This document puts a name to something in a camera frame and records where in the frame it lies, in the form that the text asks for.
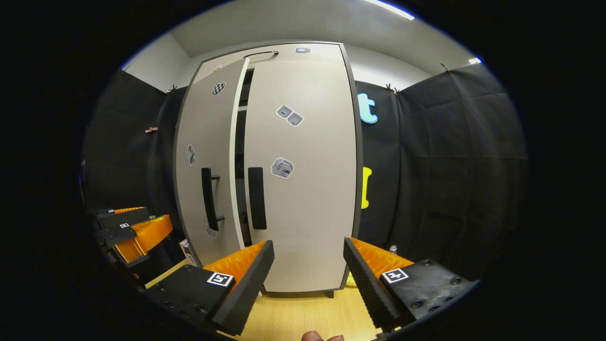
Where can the small ceiling light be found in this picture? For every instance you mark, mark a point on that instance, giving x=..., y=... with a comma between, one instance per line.
x=475, y=60

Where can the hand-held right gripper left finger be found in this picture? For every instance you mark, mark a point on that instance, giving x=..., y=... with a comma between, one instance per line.
x=248, y=289

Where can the black backdrop cloth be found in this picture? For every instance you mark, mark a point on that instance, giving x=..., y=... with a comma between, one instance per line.
x=450, y=166

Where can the pale spine book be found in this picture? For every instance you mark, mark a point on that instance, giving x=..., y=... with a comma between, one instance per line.
x=188, y=252

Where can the long ceiling light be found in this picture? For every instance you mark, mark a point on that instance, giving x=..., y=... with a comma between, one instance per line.
x=390, y=9

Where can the black clip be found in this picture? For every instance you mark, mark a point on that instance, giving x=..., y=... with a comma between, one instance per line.
x=391, y=88
x=173, y=88
x=444, y=67

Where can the white cabinet door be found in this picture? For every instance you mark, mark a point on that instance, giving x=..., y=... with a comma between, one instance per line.
x=187, y=213
x=312, y=213

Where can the small yellow object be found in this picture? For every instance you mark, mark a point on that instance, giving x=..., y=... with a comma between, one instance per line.
x=350, y=280

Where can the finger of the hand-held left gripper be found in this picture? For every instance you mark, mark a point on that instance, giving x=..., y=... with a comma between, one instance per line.
x=147, y=234
x=125, y=219

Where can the white shoe cabinet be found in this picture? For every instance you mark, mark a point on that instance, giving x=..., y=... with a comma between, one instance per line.
x=240, y=142

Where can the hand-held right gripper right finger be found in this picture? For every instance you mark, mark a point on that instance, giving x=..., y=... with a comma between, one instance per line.
x=364, y=289

